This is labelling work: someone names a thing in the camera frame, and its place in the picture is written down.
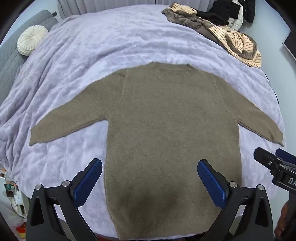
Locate red box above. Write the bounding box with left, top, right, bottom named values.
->
left=15, top=222, right=27, bottom=239

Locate white storage rack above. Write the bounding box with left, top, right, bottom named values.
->
left=2, top=176, right=23, bottom=215

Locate round white pleated cushion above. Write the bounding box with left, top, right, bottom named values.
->
left=17, top=25, right=50, bottom=56

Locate brown fleece garment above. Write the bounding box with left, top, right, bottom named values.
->
left=162, top=8, right=258, bottom=61

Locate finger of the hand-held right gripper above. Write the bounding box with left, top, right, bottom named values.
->
left=276, top=148, right=296, bottom=165
left=254, top=147, right=282, bottom=172

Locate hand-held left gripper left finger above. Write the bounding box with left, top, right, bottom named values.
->
left=25, top=158, right=103, bottom=241

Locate lavender fleece blanket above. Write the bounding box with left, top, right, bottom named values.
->
left=0, top=4, right=285, bottom=237

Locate white puffer jacket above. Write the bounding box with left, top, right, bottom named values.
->
left=228, top=0, right=246, bottom=31

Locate olive brown knit sweater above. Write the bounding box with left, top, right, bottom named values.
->
left=29, top=61, right=285, bottom=240

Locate pile of mixed clothes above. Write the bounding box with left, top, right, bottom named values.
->
left=170, top=3, right=262, bottom=68

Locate person's right hand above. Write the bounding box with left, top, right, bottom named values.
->
left=274, top=200, right=291, bottom=239

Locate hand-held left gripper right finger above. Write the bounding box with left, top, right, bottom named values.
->
left=197, top=159, right=274, bottom=241

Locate grey quilted headboard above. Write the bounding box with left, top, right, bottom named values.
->
left=0, top=10, right=59, bottom=105

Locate black garment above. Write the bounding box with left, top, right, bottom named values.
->
left=207, top=0, right=256, bottom=26

